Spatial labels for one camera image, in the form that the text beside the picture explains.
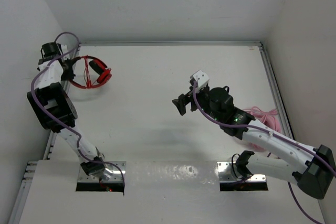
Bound aluminium table frame rail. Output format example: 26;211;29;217
19;42;308;223

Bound red headphones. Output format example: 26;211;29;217
68;55;113;89

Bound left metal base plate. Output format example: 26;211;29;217
78;161;126;183

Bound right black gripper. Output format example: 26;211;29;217
173;83;223;123

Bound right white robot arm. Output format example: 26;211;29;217
172;86;335;199

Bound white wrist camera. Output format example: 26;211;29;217
190;70;209;93
57;43;72;61

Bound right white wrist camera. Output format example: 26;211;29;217
190;70;209;93

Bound pink headphones with cable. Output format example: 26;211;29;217
244;106;281;133

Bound metal base plate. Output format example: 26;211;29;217
217;161;267;183
78;161;126;183

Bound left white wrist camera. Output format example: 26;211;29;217
57;43;72;61

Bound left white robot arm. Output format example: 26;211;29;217
27;42;106;179

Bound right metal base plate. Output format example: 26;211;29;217
217;161;267;183

